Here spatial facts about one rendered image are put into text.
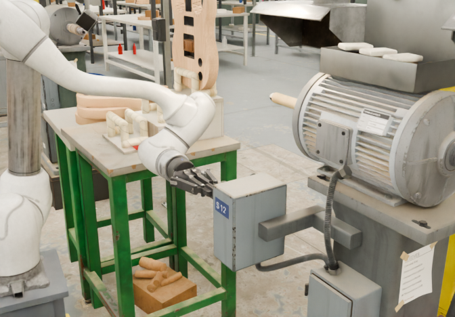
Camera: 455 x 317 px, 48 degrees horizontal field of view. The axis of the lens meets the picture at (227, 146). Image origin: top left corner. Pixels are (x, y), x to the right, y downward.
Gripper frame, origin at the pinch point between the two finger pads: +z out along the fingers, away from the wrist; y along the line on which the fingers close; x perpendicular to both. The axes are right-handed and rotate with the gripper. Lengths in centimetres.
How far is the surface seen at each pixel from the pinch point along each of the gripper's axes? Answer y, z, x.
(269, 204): -6.9, 14.1, 0.7
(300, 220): -13.6, 18.0, -3.8
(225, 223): 3.4, 10.6, -3.2
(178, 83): -40, -96, 7
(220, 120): -49, -76, -6
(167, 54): -86, -200, 2
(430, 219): -26, 45, 5
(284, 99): -30.2, -10.3, 18.7
